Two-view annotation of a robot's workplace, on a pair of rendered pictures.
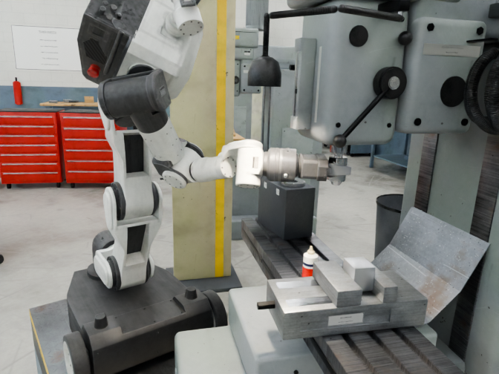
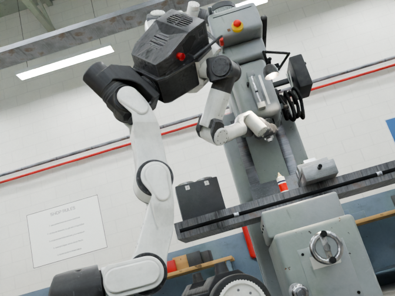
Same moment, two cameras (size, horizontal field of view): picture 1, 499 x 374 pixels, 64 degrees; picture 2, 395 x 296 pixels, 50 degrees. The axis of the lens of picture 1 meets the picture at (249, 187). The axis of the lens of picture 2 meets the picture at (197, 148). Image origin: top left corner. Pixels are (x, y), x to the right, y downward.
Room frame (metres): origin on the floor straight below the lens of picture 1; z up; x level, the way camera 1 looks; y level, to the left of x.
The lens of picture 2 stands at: (0.73, 1.89, 0.58)
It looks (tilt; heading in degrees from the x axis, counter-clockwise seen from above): 18 degrees up; 288
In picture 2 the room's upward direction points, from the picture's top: 16 degrees counter-clockwise
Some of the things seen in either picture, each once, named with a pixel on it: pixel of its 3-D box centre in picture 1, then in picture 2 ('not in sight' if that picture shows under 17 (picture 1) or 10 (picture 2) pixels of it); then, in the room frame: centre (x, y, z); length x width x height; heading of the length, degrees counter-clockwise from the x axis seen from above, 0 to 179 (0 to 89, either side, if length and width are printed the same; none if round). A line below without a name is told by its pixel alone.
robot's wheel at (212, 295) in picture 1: (210, 314); not in sight; (1.46, 0.15, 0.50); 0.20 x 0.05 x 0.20; 36
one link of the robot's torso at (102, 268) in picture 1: (124, 265); (131, 278); (1.53, 0.52, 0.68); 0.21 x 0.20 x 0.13; 36
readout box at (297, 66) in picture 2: not in sight; (300, 77); (0.76, -0.60, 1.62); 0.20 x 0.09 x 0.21; 105
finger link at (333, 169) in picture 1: (338, 170); not in sight; (0.98, -0.22, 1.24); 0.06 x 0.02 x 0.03; 86
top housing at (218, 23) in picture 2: not in sight; (236, 43); (1.02, -0.24, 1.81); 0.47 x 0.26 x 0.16; 105
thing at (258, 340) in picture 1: (323, 326); (297, 221); (1.01, -0.23, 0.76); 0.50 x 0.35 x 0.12; 105
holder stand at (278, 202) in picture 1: (284, 203); (200, 199); (1.44, -0.14, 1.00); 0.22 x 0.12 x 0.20; 25
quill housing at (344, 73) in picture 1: (347, 75); (254, 94); (1.01, -0.23, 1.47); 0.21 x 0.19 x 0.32; 15
